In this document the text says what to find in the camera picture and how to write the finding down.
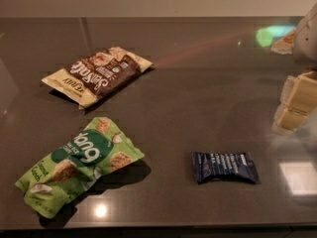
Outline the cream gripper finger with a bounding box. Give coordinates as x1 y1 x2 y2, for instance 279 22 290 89
271 105 307 135

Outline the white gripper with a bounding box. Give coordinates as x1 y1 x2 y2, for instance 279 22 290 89
280 3 317 114

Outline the dark blue rxbar wrapper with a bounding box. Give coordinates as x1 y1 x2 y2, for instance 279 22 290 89
191 152 260 183

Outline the green snack bag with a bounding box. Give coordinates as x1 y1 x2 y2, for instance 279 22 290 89
16 117 144 219

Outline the brown Sun Salt chip bag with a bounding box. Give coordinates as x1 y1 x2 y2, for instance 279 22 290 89
42 47 153 108

